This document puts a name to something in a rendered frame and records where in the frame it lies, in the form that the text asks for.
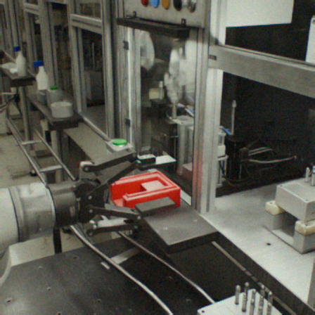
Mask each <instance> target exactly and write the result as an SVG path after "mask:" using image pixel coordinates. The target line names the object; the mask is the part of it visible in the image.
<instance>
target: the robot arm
mask: <svg viewBox="0 0 315 315"><path fill-rule="evenodd" d="M118 164H119V165H118ZM175 164H176V160H175V159H173V158H172V157H170V156H169V155H164V157H155V156H154V155H151V154H149V155H141V156H140V157H138V154H137V152H136V151H134V150H132V149H131V148H127V149H124V150H120V151H117V152H114V153H111V154H109V155H104V157H100V158H98V159H95V160H82V161H80V162H78V166H79V167H80V175H79V177H77V178H76V179H75V180H73V181H62V182H58V183H54V184H49V185H46V187H45V186H44V185H43V183H42V182H35V183H34V184H27V185H22V186H12V187H10V188H0V290H1V289H2V287H3V285H4V283H5V281H6V279H7V278H8V275H9V273H10V270H11V254H10V249H9V246H12V245H15V244H16V243H20V242H22V243H23V242H26V241H27V240H33V239H37V238H43V237H46V236H49V235H51V234H52V232H53V229H55V230H57V229H60V228H63V227H66V226H73V225H75V224H76V223H82V224H84V227H83V230H84V232H85V233H86V235H87V236H88V237H91V236H94V235H96V234H99V233H108V232H117V231H133V229H137V228H138V227H139V225H138V223H139V220H140V219H141V218H143V217H149V216H152V215H155V214H156V211H158V210H164V209H167V208H171V207H175V203H174V201H172V200H170V199H169V198H168V197H166V198H160V199H157V200H150V201H147V202H143V203H140V204H137V205H135V208H136V209H135V208H133V209H132V208H128V207H120V206H116V205H109V204H105V202H104V199H103V196H104V190H107V189H108V188H109V186H111V185H112V184H113V183H114V182H116V181H118V180H120V179H121V178H122V177H124V176H126V175H127V174H128V173H130V172H132V171H133V170H135V169H137V168H138V169H139V170H140V171H145V170H149V169H156V168H160V167H168V166H172V165H175ZM116 165H118V166H116ZM113 166H116V167H114V168H113V169H111V170H110V171H108V172H106V173H105V174H103V175H102V176H98V177H96V178H94V179H92V180H90V179H88V178H87V177H88V176H90V175H93V172H98V171H101V170H103V169H107V168H110V167H113ZM100 184H101V185H100ZM96 215H102V216H113V217H121V218H126V219H106V220H99V221H92V219H93V218H94V217H95V216H96Z"/></svg>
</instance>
